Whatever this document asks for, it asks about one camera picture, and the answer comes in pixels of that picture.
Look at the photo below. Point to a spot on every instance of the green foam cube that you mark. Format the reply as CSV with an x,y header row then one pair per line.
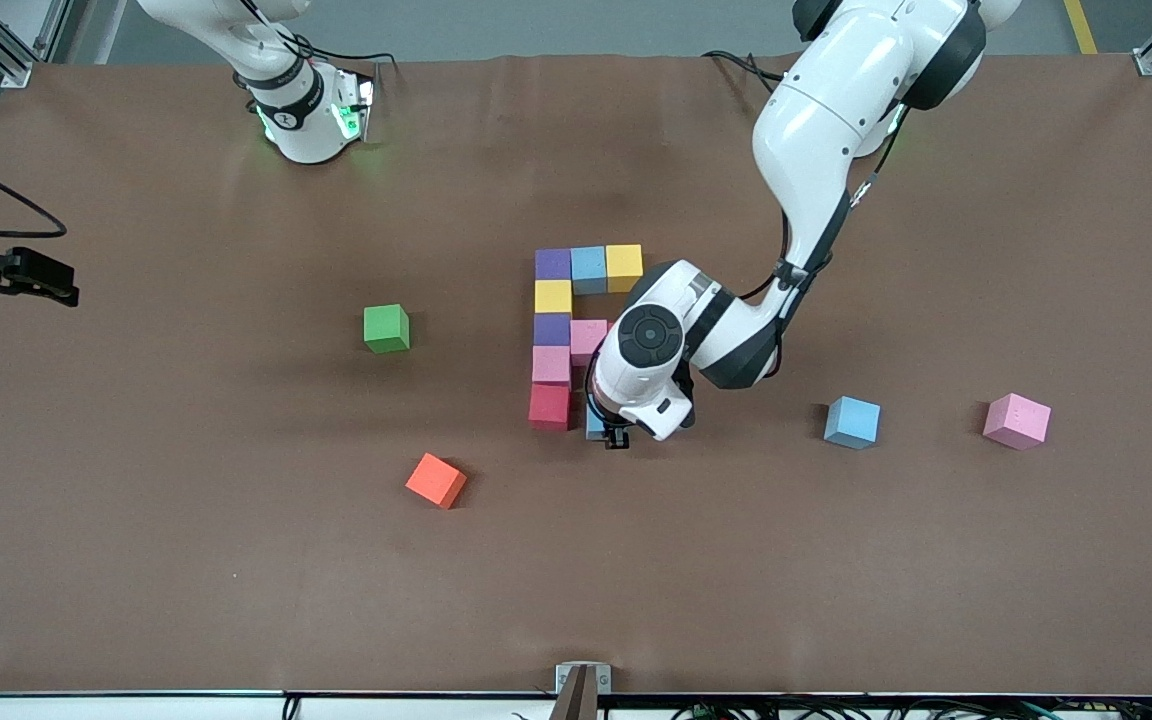
x,y
386,328

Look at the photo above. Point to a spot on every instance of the pink foam cube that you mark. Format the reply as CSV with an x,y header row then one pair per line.
x,y
586,338
552,366
1016,420

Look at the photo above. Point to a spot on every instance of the white table edge rail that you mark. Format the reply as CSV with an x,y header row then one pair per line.
x,y
86,710

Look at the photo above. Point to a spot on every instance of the yellow floor tape strip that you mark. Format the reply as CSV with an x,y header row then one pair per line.
x,y
1081,25

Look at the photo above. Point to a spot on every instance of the orange foam cube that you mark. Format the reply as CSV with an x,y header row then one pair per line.
x,y
436,480

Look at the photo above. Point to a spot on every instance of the purple foam cube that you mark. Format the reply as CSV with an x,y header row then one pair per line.
x,y
552,330
554,266

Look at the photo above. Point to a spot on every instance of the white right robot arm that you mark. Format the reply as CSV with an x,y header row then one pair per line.
x,y
296,110

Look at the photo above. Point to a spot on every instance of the light blue foam cube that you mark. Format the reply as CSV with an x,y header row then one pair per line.
x,y
594,420
588,270
852,422

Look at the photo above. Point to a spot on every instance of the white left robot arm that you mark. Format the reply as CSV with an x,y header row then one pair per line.
x,y
836,100

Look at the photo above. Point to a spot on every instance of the metal edge bracket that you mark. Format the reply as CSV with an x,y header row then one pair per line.
x,y
566,678

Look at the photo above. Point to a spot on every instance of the crimson foam cube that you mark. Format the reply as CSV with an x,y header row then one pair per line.
x,y
548,408

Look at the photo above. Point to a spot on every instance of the yellow foam cube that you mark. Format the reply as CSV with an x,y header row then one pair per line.
x,y
624,268
553,298

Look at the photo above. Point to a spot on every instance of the brown table mat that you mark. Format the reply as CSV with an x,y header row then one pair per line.
x,y
136,560

